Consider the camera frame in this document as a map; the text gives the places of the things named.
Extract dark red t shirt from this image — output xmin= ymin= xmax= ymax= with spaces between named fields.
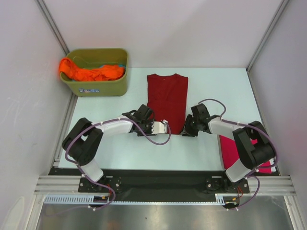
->
xmin=147 ymin=73 xmax=189 ymax=135

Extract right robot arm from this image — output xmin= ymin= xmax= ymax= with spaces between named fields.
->
xmin=182 ymin=103 xmax=277 ymax=192

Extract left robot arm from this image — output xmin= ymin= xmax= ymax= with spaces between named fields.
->
xmin=62 ymin=104 xmax=167 ymax=192

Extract folded magenta t shirt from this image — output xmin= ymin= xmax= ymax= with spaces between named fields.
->
xmin=219 ymin=136 xmax=275 ymax=174

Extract teal cloth in bin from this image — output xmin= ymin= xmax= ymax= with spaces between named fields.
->
xmin=99 ymin=64 xmax=126 ymax=70

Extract orange t shirt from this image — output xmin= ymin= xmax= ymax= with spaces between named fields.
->
xmin=59 ymin=57 xmax=126 ymax=81

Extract olive green plastic bin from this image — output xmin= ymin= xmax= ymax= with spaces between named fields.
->
xmin=59 ymin=48 xmax=128 ymax=97

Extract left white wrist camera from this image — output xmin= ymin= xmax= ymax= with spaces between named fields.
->
xmin=151 ymin=120 xmax=169 ymax=135

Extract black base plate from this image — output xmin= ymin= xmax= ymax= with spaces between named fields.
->
xmin=78 ymin=170 xmax=250 ymax=202

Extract aluminium rail frame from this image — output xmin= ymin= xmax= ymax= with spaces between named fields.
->
xmin=34 ymin=175 xmax=81 ymax=195

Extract white slotted cable duct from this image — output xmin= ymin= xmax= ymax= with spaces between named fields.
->
xmin=44 ymin=195 xmax=109 ymax=205

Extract right corner aluminium post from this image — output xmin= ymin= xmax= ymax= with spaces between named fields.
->
xmin=246 ymin=0 xmax=291 ymax=74

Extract corner aluminium post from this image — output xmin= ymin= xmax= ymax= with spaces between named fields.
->
xmin=35 ymin=0 xmax=70 ymax=55
xmin=246 ymin=0 xmax=291 ymax=74

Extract left corner aluminium post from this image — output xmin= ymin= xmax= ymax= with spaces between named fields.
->
xmin=35 ymin=0 xmax=70 ymax=55

